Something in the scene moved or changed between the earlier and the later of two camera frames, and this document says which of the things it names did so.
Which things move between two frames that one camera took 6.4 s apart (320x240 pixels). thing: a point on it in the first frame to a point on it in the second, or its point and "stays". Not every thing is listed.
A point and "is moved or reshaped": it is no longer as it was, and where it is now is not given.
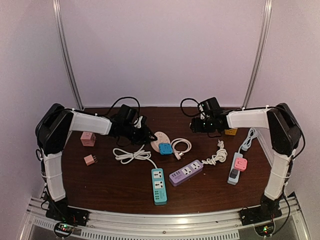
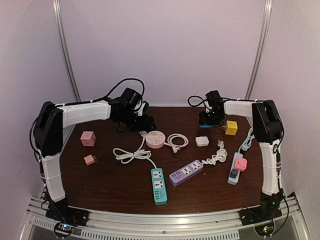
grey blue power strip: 231,180 stays
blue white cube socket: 165,148 is moved or reshaped
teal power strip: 159,186 stays
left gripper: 144,137 to 145,125
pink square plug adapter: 240,164 stays
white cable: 178,154 to 175,147
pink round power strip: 162,138 stays
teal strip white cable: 126,157 stays
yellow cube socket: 230,131 stays
